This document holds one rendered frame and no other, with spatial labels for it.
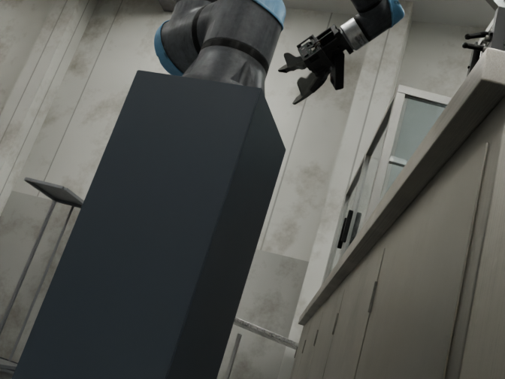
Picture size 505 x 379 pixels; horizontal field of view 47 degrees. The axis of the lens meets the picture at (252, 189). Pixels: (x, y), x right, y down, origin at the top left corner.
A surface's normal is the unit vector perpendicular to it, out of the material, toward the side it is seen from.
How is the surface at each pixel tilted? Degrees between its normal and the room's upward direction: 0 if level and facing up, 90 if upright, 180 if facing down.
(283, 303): 90
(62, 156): 90
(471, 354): 90
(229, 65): 72
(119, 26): 90
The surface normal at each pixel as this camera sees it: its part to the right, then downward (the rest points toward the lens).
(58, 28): -0.22, -0.36
